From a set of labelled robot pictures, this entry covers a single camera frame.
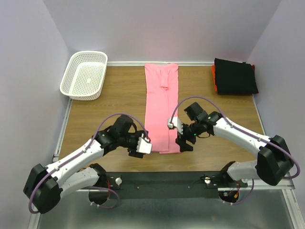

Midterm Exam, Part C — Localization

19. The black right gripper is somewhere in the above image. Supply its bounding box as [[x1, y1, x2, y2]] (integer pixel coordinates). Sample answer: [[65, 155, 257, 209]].
[[175, 120, 202, 152]]

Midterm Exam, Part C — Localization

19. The pink t shirt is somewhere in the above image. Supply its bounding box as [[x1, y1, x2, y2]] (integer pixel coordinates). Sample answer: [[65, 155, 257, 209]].
[[144, 63, 180, 154]]

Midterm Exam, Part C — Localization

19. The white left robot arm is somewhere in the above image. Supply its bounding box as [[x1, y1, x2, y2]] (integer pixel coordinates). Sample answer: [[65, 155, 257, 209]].
[[23, 113, 149, 214]]

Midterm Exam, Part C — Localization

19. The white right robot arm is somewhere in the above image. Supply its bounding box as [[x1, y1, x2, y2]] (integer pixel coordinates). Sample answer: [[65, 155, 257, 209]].
[[167, 102, 294, 187]]

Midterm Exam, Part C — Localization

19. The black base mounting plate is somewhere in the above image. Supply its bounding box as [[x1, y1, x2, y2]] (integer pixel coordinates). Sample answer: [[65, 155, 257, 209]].
[[93, 171, 248, 199]]

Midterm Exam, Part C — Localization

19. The white plastic basket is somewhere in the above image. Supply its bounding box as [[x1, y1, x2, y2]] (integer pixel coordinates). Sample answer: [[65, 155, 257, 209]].
[[60, 51, 108, 101]]

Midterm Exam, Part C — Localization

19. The black folded t shirt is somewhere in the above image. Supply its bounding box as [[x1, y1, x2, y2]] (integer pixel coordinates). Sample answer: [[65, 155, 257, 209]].
[[214, 58, 259, 95]]

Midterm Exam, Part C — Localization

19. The orange folded t shirt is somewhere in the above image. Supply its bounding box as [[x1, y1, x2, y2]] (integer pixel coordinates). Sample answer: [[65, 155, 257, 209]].
[[212, 65, 218, 92]]

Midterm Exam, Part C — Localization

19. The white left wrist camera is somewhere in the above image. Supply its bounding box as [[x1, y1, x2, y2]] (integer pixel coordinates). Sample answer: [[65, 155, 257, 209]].
[[136, 137, 152, 154]]

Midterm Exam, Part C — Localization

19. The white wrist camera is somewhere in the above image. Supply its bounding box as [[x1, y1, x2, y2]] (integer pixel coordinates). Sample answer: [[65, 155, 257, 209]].
[[167, 117, 183, 134], [136, 137, 152, 154]]

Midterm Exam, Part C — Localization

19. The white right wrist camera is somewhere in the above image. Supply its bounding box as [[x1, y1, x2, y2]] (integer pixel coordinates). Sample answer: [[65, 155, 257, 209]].
[[167, 117, 183, 134]]

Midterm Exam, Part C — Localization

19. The aluminium frame rail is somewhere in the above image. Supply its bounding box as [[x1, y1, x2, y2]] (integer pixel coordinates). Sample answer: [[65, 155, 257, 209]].
[[38, 169, 296, 191]]

